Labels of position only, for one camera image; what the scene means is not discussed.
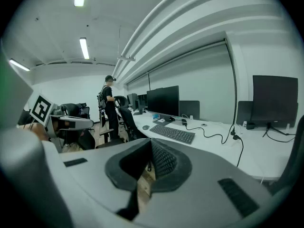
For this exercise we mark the black rear monitor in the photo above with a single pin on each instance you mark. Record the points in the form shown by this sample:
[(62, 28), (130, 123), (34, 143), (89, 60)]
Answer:
[(190, 109)]

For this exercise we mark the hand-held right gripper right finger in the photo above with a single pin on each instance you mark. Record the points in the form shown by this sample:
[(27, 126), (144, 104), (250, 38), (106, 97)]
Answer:
[(202, 186)]

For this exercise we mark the black mouse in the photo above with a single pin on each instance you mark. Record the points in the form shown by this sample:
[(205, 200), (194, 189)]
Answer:
[(145, 127)]

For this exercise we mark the small blue box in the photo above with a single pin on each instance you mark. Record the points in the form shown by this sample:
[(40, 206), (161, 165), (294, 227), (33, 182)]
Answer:
[(155, 117)]

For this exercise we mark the small black box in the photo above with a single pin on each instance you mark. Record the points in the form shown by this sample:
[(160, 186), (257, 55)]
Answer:
[(250, 126)]

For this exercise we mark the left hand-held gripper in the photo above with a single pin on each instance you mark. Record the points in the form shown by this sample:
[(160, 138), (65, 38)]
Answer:
[(41, 108)]

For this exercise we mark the white ceiling pipe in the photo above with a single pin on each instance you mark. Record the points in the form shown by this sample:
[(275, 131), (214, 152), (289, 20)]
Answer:
[(142, 25)]

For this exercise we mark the person's left forearm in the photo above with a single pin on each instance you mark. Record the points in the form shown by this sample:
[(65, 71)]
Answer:
[(35, 130)]

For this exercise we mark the black keyboard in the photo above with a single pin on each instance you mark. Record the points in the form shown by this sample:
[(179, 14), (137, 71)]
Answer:
[(171, 134)]

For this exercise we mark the white card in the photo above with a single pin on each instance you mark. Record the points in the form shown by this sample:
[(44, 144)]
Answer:
[(161, 120)]

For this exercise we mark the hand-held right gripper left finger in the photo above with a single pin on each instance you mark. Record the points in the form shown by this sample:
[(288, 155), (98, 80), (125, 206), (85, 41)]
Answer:
[(99, 174)]

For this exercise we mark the grey roller blind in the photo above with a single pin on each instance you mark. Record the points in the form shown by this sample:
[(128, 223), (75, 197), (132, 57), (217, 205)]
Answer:
[(194, 79), (137, 84)]

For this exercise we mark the black monitor on heavy stand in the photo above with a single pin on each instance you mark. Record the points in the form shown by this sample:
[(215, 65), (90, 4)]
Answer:
[(133, 101)]

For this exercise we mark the black office chair grey armrests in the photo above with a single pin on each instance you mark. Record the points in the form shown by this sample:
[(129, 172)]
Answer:
[(128, 120)]

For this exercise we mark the large black monitor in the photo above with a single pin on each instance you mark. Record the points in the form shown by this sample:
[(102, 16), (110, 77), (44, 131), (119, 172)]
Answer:
[(162, 101)]

